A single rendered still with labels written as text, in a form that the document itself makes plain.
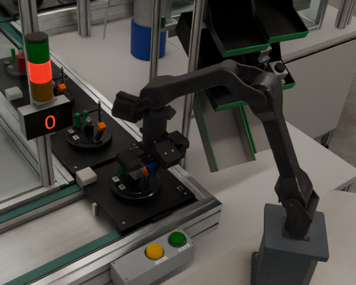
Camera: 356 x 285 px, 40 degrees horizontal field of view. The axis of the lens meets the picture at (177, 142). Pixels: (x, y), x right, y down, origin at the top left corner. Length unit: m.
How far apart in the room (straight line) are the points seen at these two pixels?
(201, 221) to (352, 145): 2.20
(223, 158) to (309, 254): 0.42
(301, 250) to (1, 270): 0.71
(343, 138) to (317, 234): 2.29
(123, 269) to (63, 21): 1.49
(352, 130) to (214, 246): 2.33
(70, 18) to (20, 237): 1.34
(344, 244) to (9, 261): 0.91
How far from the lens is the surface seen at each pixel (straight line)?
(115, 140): 1.53
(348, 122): 3.66
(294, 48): 2.48
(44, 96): 1.18
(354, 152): 3.38
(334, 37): 2.69
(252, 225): 1.47
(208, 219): 1.37
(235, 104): 1.32
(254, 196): 1.56
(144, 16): 2.12
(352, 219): 1.59
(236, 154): 1.46
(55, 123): 1.23
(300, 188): 1.09
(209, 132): 1.42
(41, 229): 1.35
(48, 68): 1.15
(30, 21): 1.13
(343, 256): 1.48
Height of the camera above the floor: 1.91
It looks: 38 degrees down
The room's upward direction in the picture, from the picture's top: 6 degrees clockwise
